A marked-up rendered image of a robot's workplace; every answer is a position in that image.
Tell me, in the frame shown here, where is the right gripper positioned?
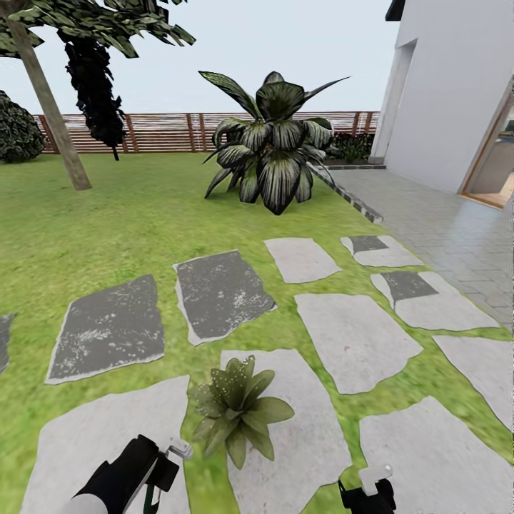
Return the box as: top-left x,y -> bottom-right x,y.
338,480 -> 396,514

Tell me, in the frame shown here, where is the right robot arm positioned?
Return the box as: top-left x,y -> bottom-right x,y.
338,463 -> 396,514

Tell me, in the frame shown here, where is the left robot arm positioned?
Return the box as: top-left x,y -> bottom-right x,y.
56,433 -> 193,514

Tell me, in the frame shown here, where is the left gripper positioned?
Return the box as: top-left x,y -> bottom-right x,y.
146,453 -> 178,492

